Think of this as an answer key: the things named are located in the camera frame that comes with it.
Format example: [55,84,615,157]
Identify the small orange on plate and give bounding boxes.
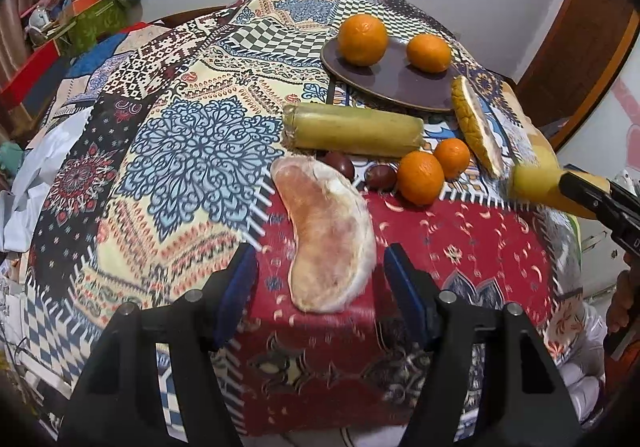
[406,34,451,74]

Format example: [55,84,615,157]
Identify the dark red jujube right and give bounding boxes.
[364,164,397,192]

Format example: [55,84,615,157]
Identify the green patterned storage box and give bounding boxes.
[54,0,127,57]

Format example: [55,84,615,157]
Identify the dark brown round plate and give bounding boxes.
[320,37,459,113]

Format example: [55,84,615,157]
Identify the dark red jujube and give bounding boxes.
[364,164,397,192]
[320,151,355,181]

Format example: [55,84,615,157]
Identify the large orange on plate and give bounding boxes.
[336,14,388,66]

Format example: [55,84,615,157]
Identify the small orange behind front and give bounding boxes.
[433,138,471,180]

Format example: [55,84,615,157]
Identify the person's hand at right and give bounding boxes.
[606,253,640,334]

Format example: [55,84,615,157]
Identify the brown wooden door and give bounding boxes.
[515,0,639,150]

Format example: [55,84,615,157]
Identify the patchwork patterned tablecloth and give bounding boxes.
[22,0,586,446]

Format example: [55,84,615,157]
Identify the dark red jujube left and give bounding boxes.
[320,151,355,181]

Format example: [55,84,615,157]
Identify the peeled pomelo segment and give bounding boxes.
[270,155,376,314]

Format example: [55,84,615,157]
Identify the red box at left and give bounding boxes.
[1,40,61,110]

